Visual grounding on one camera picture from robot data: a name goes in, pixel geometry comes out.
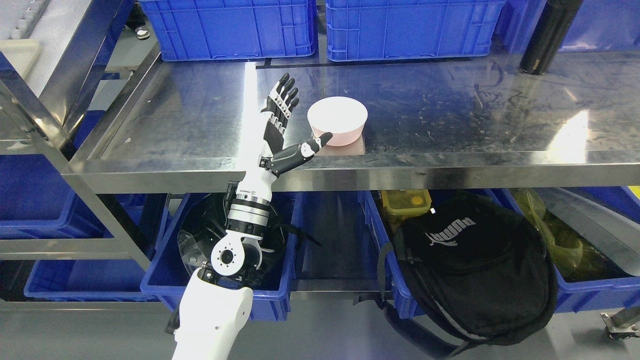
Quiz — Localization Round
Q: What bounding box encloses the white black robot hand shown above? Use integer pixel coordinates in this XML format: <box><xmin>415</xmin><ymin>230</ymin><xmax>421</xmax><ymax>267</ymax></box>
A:
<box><xmin>258</xmin><ymin>72</ymin><xmax>333</xmax><ymax>178</ymax></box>

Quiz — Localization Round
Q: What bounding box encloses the pink plastic bowl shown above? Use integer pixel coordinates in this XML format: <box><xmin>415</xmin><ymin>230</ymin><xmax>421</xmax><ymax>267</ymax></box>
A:
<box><xmin>306</xmin><ymin>96</ymin><xmax>369</xmax><ymax>147</ymax></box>

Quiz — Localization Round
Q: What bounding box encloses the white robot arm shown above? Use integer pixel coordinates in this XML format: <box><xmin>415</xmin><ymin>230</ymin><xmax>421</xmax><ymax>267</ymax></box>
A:
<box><xmin>173</xmin><ymin>166</ymin><xmax>277</xmax><ymax>360</ymax></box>

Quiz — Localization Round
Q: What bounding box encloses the blue crate back middle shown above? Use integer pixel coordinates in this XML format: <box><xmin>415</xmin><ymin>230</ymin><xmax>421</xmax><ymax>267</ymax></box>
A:
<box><xmin>326</xmin><ymin>0</ymin><xmax>505</xmax><ymax>62</ymax></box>

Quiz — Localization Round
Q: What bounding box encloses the blue crate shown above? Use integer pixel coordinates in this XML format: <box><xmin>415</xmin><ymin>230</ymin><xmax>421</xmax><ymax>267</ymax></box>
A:
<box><xmin>140</xmin><ymin>0</ymin><xmax>317</xmax><ymax>62</ymax></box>
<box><xmin>326</xmin><ymin>0</ymin><xmax>505</xmax><ymax>62</ymax></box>

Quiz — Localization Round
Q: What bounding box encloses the steel shelf rack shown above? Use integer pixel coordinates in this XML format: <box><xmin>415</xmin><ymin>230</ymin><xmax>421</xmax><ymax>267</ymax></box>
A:
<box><xmin>1</xmin><ymin>0</ymin><xmax>639</xmax><ymax>270</ymax></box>

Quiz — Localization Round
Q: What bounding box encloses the blue crate back left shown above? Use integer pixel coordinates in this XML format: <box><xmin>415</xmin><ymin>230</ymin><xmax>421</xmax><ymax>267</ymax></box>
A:
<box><xmin>140</xmin><ymin>0</ymin><xmax>317</xmax><ymax>62</ymax></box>

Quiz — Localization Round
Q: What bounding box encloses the black helmet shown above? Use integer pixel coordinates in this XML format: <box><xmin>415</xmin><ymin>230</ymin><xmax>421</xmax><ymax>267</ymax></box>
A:
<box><xmin>177</xmin><ymin>193</ymin><xmax>322</xmax><ymax>290</ymax></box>

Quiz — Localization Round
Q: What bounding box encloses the yellow lunch box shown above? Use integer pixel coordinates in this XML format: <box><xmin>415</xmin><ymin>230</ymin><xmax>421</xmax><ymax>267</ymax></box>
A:
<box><xmin>381</xmin><ymin>189</ymin><xmax>432</xmax><ymax>217</ymax></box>

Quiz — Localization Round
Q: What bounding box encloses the black backpack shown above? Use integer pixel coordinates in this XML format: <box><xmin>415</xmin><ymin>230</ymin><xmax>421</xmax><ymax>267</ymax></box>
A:
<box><xmin>374</xmin><ymin>191</ymin><xmax>558</xmax><ymax>360</ymax></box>

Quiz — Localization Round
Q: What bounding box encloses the beige plastic tray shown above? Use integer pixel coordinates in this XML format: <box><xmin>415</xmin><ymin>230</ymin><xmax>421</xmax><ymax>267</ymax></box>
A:
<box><xmin>0</xmin><ymin>38</ymin><xmax>42</xmax><ymax>79</ymax></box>

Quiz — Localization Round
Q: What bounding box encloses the blue bin lower left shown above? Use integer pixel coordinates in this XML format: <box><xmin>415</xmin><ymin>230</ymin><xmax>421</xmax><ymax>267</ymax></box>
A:
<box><xmin>0</xmin><ymin>154</ymin><xmax>106</xmax><ymax>240</ymax></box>

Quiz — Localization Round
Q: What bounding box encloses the black thermos bottle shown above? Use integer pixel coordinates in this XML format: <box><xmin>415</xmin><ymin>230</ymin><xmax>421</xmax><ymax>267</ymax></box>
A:
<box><xmin>519</xmin><ymin>0</ymin><xmax>583</xmax><ymax>76</ymax></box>

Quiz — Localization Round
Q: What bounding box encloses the yellow-green plastic bag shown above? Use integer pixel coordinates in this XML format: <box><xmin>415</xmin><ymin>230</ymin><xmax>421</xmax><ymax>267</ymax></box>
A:
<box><xmin>509</xmin><ymin>187</ymin><xmax>630</xmax><ymax>283</ymax></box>

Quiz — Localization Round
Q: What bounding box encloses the blue bin lower right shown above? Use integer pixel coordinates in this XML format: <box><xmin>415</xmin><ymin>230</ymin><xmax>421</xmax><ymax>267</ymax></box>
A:
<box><xmin>493</xmin><ymin>187</ymin><xmax>639</xmax><ymax>313</ymax></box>

